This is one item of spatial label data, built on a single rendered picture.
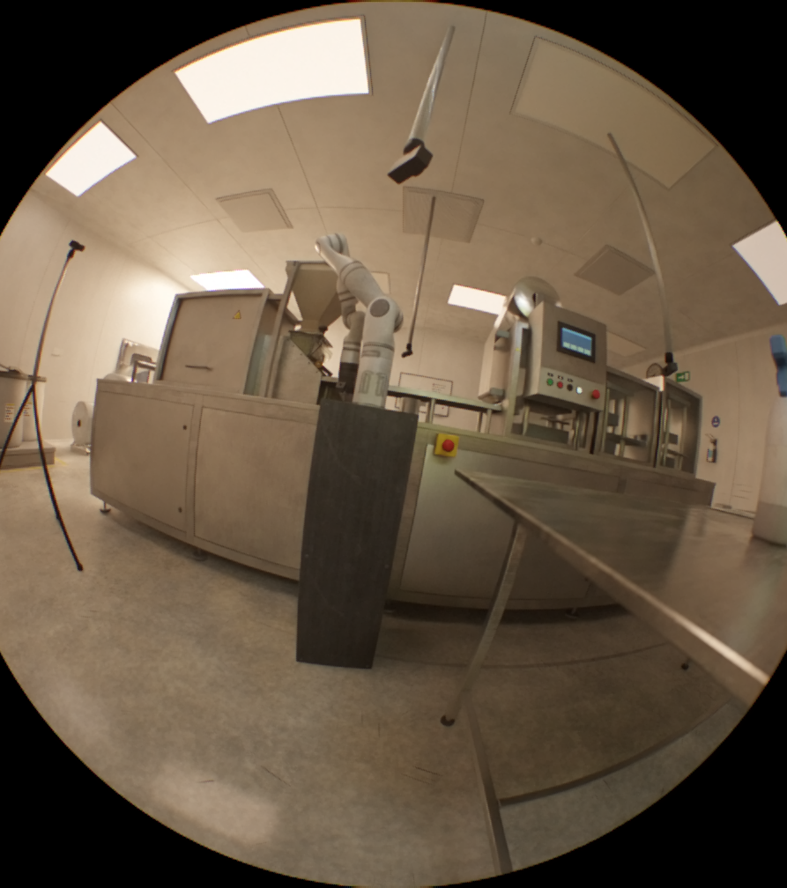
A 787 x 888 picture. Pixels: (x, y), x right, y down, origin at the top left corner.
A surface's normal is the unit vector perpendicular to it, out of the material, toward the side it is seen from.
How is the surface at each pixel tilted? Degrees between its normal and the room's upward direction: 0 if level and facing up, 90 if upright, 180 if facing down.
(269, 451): 90
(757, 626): 0
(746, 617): 0
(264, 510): 90
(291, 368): 90
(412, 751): 0
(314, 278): 114
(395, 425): 90
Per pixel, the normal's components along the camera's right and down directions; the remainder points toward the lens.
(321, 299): -0.09, 0.43
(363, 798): 0.17, -0.99
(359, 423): 0.14, 0.06
